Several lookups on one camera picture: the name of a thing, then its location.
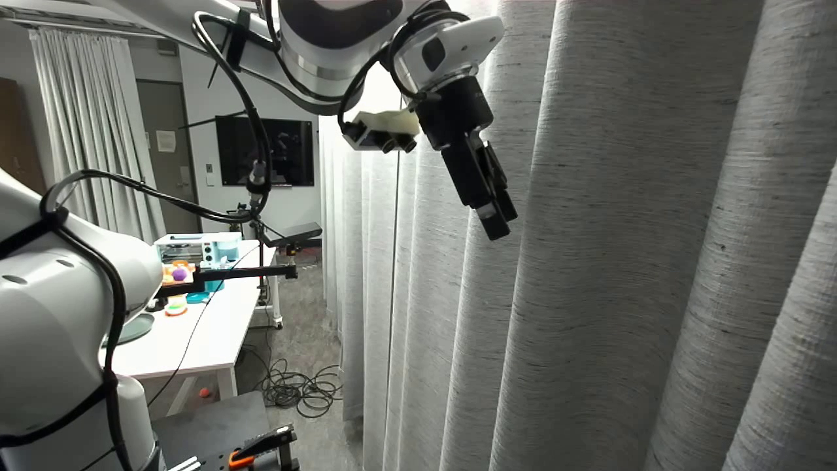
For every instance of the white pleated curtain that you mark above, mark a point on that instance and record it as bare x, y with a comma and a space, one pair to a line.
95, 132

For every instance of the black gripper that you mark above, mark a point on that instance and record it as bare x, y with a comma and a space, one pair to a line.
452, 113

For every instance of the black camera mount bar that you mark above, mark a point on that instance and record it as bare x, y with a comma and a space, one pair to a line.
245, 272

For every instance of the black tripod stand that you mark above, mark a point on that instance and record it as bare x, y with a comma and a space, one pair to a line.
263, 225

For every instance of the white teal box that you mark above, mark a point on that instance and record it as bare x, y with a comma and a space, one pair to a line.
199, 249

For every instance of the grey woven curtain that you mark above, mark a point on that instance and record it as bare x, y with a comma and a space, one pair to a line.
610, 263

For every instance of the grey round plate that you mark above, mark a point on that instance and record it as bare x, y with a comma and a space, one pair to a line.
136, 327

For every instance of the grey door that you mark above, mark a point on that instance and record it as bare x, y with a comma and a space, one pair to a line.
167, 173

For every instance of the small orange ball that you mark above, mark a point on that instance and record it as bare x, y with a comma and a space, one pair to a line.
204, 394

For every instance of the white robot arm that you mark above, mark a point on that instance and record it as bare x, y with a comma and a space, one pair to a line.
53, 330

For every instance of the green pink disc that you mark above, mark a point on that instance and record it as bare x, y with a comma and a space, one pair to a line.
176, 306

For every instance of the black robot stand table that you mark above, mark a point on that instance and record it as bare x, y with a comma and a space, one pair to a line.
210, 428

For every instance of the white paper sheet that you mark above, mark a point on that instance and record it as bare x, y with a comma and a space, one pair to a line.
167, 140

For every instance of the black wall monitor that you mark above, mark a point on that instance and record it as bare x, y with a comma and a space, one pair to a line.
266, 149

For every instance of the black bench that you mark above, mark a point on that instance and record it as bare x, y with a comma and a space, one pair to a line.
297, 236

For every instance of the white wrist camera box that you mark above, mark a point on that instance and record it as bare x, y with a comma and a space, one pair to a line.
382, 127

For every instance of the white table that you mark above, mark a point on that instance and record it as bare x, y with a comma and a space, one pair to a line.
210, 330

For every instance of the orange bowl purple ball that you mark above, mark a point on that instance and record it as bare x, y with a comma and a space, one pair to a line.
178, 272

